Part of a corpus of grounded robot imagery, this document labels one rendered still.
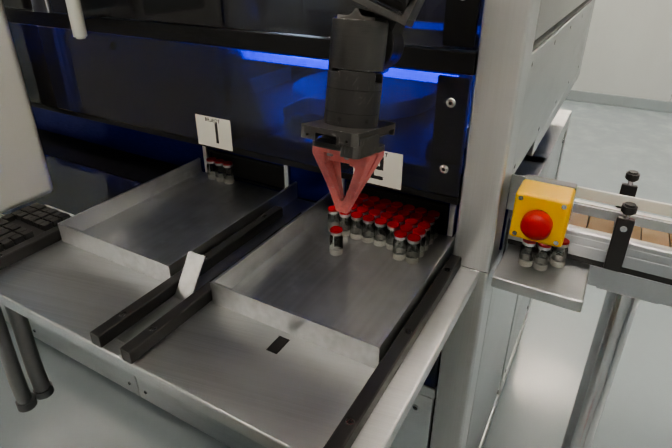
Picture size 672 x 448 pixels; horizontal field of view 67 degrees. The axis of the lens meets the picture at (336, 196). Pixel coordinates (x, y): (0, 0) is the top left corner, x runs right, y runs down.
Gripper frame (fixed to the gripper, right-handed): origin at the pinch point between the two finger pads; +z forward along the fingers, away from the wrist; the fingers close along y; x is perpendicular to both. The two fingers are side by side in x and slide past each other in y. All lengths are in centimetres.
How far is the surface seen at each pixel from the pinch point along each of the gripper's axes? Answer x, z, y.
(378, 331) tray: -3.5, 18.6, 7.0
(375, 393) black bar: -8.0, 18.7, -4.2
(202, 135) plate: 43, 3, 25
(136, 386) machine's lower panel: 84, 89, 41
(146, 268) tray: 32.9, 18.4, 1.4
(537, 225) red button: -18.7, 3.9, 20.9
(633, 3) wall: -25, -66, 479
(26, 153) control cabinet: 88, 13, 18
